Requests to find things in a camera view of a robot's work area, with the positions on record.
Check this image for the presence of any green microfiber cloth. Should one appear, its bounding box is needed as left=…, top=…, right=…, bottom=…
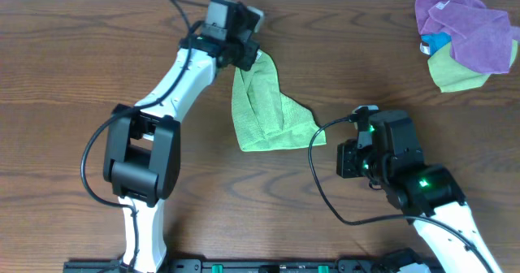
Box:
left=232, top=50, right=327, bottom=152

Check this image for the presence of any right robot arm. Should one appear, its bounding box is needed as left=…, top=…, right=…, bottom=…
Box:
left=336, top=106, right=500, bottom=272

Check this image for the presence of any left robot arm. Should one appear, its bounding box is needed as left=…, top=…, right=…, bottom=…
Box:
left=103, top=0, right=264, bottom=272

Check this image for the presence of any blue cloth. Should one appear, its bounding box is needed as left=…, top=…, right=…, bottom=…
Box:
left=419, top=32, right=451, bottom=56

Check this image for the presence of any purple microfiber cloth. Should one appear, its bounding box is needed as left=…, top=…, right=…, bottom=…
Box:
left=415, top=0, right=519, bottom=74

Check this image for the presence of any left black cable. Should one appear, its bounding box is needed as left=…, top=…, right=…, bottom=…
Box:
left=80, top=0, right=212, bottom=273

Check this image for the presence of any black cable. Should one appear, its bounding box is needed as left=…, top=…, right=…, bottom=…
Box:
left=80, top=0, right=212, bottom=273
left=307, top=116, right=495, bottom=273

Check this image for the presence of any right black cable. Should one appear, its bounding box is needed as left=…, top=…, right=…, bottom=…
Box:
left=307, top=116, right=495, bottom=273

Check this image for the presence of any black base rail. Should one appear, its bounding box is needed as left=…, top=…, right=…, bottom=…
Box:
left=63, top=259, right=400, bottom=273

